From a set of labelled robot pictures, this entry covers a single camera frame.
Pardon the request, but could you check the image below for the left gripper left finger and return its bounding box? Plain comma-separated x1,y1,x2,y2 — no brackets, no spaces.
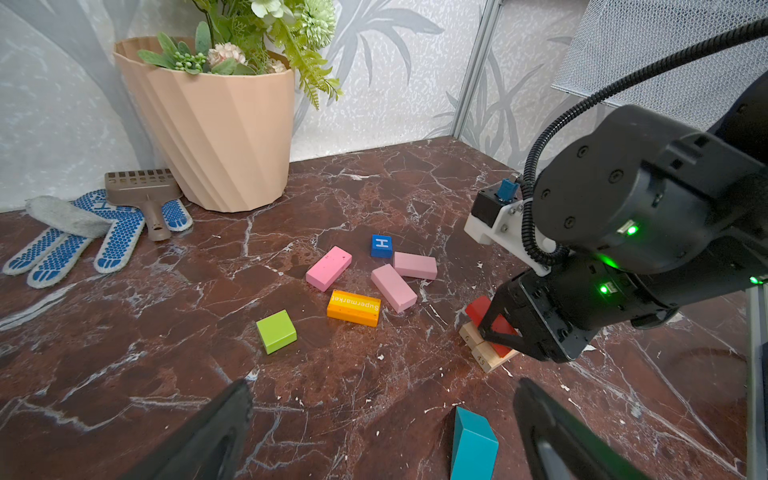
121,379,253,479

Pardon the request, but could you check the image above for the blue dotted work glove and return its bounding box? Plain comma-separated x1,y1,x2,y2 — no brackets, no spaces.
2,189,193,289

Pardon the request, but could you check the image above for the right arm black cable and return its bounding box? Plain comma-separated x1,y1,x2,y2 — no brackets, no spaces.
520,16,768,268

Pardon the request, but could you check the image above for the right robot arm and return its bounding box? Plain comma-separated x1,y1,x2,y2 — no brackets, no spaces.
465,77,767,363

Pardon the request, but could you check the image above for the teal wedge block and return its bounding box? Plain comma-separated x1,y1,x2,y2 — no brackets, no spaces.
450,407,499,480

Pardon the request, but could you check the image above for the aluminium cage frame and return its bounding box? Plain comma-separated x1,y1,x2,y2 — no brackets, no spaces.
451,0,504,139

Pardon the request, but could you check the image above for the orange rectangular block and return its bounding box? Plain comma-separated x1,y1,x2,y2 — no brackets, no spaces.
327,290,381,328

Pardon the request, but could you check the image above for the white wire basket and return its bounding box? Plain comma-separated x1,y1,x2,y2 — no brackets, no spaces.
553,0,767,130

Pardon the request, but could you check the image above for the natural wood block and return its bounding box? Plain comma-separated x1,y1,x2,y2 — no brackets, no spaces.
471,342,519,373
459,322,485,349

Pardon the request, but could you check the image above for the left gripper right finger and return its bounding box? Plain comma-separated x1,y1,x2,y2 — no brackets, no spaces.
513,378,647,479

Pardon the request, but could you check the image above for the pink block middle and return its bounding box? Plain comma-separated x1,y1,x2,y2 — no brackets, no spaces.
371,264,417,313

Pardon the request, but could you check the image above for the pink block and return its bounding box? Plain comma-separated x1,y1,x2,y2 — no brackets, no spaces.
393,252,437,280
305,246,352,292
371,264,417,313

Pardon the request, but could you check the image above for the pink block far left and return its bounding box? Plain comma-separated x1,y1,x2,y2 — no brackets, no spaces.
305,246,352,292

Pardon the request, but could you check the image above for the green cube block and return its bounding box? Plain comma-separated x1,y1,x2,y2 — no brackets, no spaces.
256,310,297,355

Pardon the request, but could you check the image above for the pink block right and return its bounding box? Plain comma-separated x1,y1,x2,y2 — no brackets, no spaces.
393,252,437,280

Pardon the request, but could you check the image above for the brown plastic scraper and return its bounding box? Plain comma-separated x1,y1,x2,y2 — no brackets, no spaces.
104,169,182,242

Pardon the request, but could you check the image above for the red rectangular block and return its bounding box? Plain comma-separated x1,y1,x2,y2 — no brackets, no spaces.
464,294,520,359

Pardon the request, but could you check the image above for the beige flower pot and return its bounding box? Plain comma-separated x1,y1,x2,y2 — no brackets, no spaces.
114,37,295,213

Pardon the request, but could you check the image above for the green artificial plant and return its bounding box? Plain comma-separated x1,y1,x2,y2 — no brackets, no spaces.
138,0,342,107

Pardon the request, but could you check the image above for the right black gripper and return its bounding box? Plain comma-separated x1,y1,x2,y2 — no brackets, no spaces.
478,254,681,363

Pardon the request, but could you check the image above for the blue letter cube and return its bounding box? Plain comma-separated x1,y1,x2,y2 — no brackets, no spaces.
371,234,394,259

